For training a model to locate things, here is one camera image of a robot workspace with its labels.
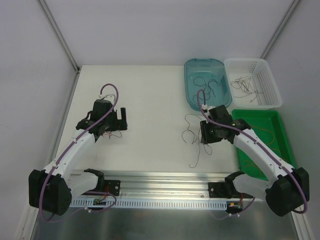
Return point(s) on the white slotted cable duct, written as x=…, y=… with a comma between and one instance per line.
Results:
x=132, y=203

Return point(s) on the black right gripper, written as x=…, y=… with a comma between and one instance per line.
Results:
x=206, y=132

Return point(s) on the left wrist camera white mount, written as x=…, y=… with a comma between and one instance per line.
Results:
x=109, y=97

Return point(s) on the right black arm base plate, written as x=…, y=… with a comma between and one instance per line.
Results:
x=221, y=190

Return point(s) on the green plastic tray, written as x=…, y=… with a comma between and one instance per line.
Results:
x=269, y=127

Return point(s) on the white perforated plastic basket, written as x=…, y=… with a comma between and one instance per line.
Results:
x=252, y=84

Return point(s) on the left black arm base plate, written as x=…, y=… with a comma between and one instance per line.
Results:
x=109, y=186

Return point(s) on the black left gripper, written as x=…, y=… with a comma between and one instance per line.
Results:
x=119, y=124

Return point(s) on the aluminium frame post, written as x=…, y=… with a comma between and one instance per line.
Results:
x=53, y=24
x=292, y=8

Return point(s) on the right aluminium frame post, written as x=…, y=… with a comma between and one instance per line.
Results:
x=292, y=8

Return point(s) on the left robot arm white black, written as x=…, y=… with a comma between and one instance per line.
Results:
x=51, y=188

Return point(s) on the left aluminium frame post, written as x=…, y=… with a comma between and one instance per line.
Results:
x=53, y=24

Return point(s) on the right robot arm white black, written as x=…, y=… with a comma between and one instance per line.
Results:
x=286, y=189

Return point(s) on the teal transparent plastic bin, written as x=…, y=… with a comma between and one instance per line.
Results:
x=208, y=75

